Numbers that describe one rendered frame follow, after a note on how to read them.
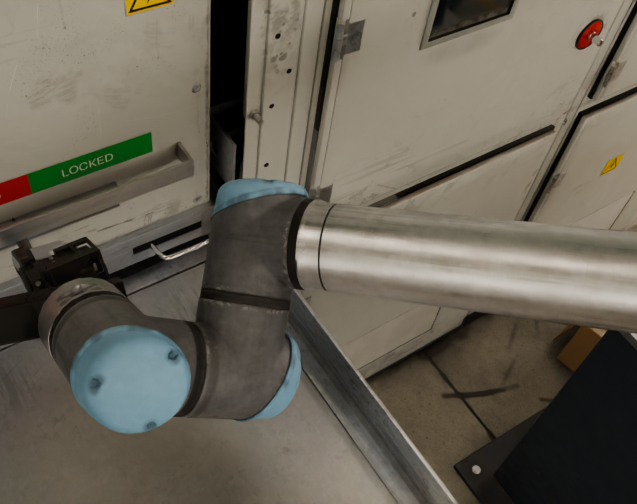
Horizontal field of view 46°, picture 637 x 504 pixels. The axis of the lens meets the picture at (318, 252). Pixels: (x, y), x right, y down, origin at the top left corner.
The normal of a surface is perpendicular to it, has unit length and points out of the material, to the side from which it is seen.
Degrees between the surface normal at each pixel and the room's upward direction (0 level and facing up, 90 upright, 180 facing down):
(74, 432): 0
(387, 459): 0
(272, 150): 90
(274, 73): 90
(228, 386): 57
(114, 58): 90
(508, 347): 0
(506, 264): 41
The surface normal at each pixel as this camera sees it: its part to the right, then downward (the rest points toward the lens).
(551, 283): -0.35, 0.15
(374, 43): 0.55, 0.69
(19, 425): 0.11, -0.61
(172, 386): 0.47, 0.28
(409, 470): -0.83, 0.38
